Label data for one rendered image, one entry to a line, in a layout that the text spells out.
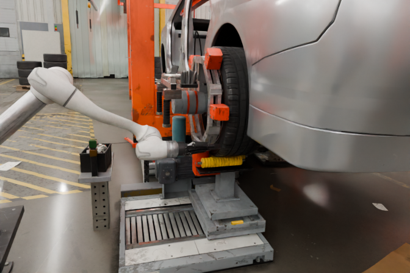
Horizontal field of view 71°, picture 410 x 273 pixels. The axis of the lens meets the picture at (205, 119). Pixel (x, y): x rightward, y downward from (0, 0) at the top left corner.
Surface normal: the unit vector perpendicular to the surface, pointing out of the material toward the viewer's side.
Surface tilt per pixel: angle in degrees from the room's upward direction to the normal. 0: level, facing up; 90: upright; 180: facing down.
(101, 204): 90
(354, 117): 101
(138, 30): 90
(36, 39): 90
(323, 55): 90
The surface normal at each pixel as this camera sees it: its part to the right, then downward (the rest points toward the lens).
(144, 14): 0.26, 0.22
